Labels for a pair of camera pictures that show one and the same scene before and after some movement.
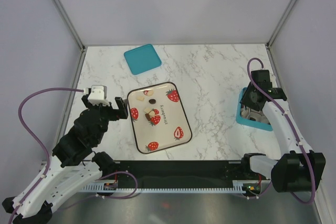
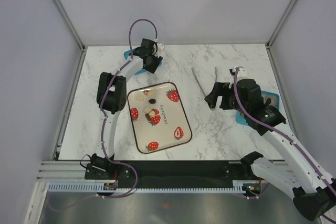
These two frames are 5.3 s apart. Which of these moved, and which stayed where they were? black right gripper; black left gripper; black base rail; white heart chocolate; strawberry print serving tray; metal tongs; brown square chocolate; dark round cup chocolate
Moved: metal tongs; black left gripper; black right gripper
Stayed: brown square chocolate; black base rail; white heart chocolate; strawberry print serving tray; dark round cup chocolate
